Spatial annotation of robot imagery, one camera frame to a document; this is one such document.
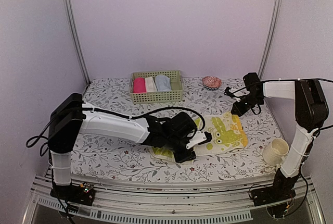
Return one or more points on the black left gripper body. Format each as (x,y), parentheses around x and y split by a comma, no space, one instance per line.
(175,142)

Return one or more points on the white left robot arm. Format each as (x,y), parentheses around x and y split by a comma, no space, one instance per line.
(73,117)

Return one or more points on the left aluminium frame post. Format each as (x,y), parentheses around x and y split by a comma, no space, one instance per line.
(76,41)

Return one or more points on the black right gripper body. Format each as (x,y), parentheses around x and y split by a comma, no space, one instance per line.
(252,102)

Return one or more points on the aluminium frame post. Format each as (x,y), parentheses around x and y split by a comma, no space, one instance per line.
(270,37)
(76,41)

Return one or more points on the cream rolled towel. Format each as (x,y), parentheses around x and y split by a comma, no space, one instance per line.
(150,85)

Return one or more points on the green perforated plastic basket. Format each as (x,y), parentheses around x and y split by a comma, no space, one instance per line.
(175,95)

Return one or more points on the blue patterned bowl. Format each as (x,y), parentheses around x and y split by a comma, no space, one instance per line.
(211,88)

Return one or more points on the green white small packet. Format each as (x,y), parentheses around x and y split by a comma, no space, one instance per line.
(227,135)

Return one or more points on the cream ribbed mug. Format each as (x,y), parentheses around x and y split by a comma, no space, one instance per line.
(276,152)

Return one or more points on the right aluminium frame post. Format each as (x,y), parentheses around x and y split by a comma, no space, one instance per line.
(270,37)

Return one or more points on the light blue towel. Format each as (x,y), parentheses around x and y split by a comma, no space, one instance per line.
(163,83)

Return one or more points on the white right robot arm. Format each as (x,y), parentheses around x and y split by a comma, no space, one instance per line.
(310,112)

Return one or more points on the aluminium front rail base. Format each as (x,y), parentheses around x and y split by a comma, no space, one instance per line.
(118,201)

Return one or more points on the pink rolled towel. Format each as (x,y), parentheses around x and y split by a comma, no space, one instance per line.
(139,85)

